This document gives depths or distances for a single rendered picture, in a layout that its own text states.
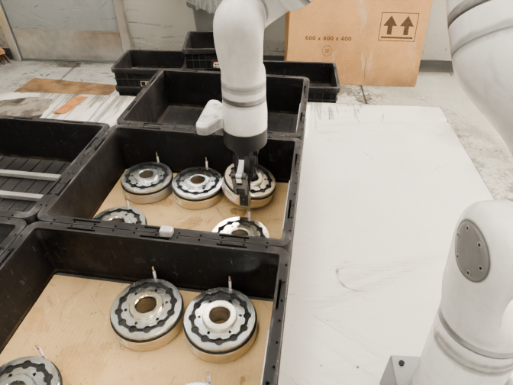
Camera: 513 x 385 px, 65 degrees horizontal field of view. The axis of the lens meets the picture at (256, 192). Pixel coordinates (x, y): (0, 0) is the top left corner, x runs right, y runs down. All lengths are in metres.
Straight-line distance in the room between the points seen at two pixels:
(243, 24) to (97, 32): 3.32
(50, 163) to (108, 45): 2.89
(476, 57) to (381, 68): 2.96
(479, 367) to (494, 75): 0.30
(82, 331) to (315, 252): 0.49
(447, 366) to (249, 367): 0.24
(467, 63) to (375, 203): 0.64
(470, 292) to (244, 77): 0.40
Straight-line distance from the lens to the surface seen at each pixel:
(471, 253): 0.43
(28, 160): 1.06
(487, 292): 0.43
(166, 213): 0.80
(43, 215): 0.71
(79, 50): 3.99
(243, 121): 0.64
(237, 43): 0.58
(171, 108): 1.17
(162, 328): 0.60
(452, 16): 0.48
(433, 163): 1.24
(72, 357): 0.65
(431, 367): 0.57
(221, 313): 0.62
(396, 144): 1.29
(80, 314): 0.69
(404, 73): 3.44
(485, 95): 0.45
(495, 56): 0.44
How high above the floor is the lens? 1.36
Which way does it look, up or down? 39 degrees down
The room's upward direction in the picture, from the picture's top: straight up
